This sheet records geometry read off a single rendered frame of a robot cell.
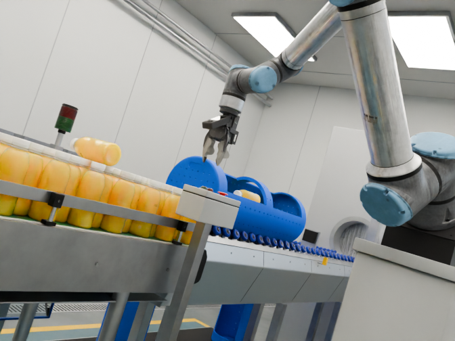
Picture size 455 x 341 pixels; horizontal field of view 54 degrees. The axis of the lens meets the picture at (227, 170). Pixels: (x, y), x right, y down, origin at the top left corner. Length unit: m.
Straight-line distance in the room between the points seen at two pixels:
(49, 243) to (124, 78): 4.62
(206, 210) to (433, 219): 0.70
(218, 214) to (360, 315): 0.54
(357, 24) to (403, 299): 0.80
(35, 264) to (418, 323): 1.05
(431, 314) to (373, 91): 0.66
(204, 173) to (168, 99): 4.47
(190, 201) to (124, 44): 4.41
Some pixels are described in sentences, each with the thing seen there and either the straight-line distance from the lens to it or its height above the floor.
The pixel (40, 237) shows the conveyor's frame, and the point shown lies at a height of 0.87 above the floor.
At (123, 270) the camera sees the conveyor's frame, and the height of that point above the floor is 0.80.
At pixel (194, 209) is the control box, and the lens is 1.41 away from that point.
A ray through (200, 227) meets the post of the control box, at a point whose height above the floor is 0.98.
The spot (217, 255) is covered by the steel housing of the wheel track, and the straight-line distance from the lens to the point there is 1.90.
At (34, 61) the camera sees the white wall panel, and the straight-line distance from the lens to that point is 5.07.
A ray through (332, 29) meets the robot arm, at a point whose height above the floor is 1.67.
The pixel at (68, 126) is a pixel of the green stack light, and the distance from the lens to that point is 1.83.
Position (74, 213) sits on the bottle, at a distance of 1.29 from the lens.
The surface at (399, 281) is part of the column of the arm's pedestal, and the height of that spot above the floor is 1.01.
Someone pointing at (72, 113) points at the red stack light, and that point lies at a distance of 1.83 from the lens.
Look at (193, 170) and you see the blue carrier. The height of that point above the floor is 1.17.
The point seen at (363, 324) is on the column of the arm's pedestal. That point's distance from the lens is 1.50.
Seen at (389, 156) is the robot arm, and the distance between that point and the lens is 1.28.
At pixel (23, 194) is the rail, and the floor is 0.96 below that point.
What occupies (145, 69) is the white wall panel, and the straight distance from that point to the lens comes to 5.93.
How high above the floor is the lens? 1.08
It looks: 4 degrees up
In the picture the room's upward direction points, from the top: 17 degrees clockwise
